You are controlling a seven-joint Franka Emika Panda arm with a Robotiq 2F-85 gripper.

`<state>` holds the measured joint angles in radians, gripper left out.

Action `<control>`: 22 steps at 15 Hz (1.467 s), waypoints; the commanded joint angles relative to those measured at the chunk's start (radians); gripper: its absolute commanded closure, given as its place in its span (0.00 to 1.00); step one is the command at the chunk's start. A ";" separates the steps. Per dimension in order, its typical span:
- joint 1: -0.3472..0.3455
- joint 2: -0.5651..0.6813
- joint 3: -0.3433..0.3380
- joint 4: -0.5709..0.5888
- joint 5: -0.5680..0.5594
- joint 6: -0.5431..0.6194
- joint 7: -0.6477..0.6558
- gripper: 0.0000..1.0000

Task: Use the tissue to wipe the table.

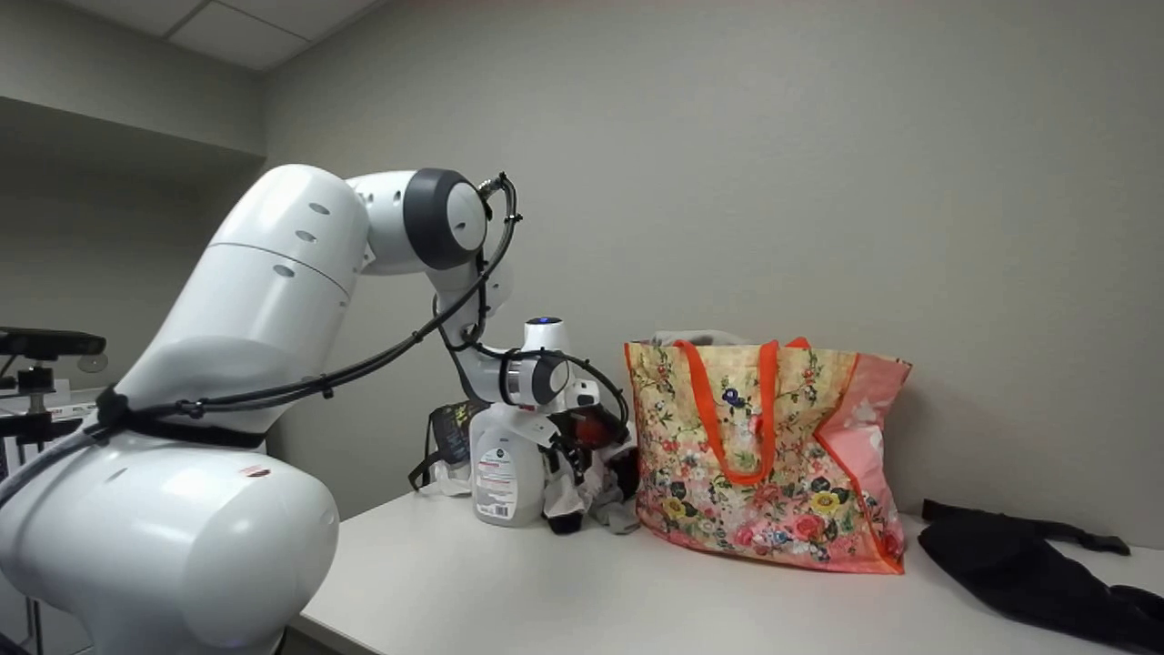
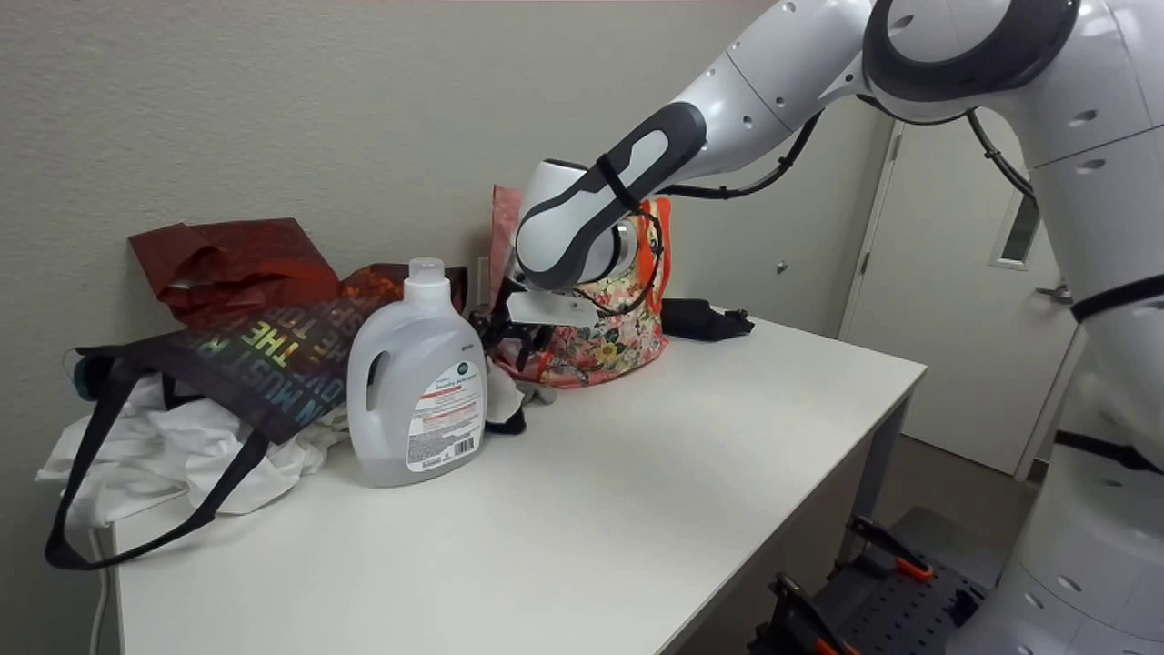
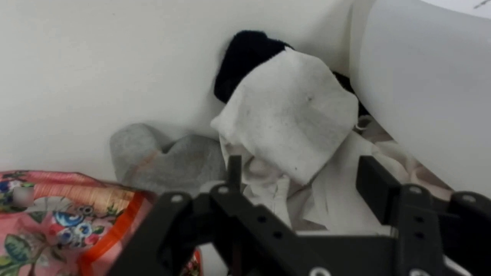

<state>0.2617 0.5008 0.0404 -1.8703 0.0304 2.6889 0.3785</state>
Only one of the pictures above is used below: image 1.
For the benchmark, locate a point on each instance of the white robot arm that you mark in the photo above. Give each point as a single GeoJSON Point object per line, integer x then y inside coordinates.
{"type": "Point", "coordinates": [221, 403]}

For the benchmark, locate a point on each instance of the white detergent bottle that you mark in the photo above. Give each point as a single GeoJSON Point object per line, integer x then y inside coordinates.
{"type": "Point", "coordinates": [506, 466]}

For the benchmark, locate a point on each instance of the black cloth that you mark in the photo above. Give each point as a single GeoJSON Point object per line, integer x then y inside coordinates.
{"type": "Point", "coordinates": [1030, 569]}

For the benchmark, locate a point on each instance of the small black object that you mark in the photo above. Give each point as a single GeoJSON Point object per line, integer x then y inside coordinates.
{"type": "Point", "coordinates": [563, 521]}

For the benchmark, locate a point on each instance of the floral orange tote bag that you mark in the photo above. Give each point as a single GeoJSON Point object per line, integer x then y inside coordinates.
{"type": "Point", "coordinates": [776, 459]}

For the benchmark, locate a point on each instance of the black camera stand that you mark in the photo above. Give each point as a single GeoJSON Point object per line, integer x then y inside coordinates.
{"type": "Point", "coordinates": [37, 364]}

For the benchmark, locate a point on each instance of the white tissue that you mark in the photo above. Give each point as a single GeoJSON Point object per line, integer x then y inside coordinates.
{"type": "Point", "coordinates": [617, 515]}

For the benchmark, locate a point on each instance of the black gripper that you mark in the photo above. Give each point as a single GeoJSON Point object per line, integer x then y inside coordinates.
{"type": "Point", "coordinates": [570, 466]}

